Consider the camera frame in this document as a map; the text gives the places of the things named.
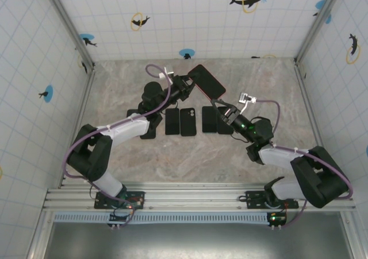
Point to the black phone case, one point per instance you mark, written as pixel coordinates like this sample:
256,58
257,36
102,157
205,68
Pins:
222,129
148,135

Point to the black smartphone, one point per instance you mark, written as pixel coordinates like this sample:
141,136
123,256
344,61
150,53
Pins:
172,122
208,82
131,113

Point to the dark blue phone case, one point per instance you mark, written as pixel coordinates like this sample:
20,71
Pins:
188,127

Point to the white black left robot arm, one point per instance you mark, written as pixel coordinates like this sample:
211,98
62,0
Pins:
126,129

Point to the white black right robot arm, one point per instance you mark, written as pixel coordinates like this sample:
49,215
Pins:
276,158

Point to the dolphin blue circle sticker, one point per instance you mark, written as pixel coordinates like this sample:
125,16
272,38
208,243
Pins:
320,4
86,38
48,94
186,53

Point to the grey metal panel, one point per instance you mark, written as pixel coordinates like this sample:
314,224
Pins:
201,241

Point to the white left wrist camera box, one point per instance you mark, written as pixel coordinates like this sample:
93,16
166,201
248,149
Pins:
168,73

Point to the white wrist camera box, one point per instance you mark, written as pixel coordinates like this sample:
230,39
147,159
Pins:
168,73
247,98

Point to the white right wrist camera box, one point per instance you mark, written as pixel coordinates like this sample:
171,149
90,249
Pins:
247,98

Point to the aluminium table side rail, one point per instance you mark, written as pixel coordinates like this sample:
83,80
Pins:
312,112
85,98

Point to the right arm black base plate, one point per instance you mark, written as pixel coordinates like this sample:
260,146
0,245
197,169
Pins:
253,200

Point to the aluminium rail frame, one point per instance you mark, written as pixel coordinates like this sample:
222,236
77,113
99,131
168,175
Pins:
195,197

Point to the aluminium corner post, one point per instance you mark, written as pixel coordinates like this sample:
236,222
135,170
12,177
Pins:
309,40
70,26

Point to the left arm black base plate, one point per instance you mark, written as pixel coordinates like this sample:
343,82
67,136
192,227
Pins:
99,204

